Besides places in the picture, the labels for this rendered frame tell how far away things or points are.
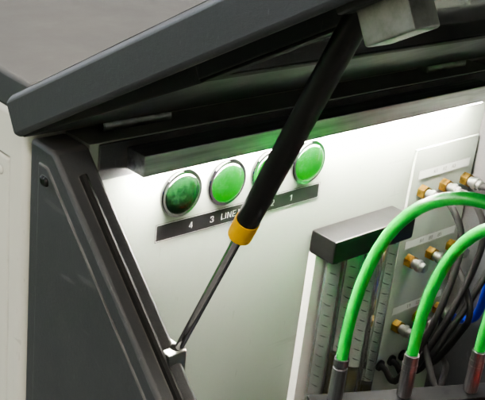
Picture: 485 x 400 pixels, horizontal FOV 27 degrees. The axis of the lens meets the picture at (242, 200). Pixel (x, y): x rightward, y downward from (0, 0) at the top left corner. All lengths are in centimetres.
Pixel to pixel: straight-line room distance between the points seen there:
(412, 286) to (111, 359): 60
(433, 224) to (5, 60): 64
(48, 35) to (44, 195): 21
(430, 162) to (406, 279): 17
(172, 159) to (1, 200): 17
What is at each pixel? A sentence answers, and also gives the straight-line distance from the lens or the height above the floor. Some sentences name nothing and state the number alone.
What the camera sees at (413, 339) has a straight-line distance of 119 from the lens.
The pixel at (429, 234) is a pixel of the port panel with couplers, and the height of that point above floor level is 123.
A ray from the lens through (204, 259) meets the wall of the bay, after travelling 106.
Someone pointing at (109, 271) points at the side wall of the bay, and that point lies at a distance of 86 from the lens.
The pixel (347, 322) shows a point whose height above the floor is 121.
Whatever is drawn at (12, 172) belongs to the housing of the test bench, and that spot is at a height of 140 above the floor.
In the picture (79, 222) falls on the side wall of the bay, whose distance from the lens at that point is 87.
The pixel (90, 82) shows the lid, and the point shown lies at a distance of 78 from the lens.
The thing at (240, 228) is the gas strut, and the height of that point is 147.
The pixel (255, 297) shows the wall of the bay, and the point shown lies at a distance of 114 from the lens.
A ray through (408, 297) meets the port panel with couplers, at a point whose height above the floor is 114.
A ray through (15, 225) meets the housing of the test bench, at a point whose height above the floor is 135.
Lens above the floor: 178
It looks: 24 degrees down
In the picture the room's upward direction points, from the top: 7 degrees clockwise
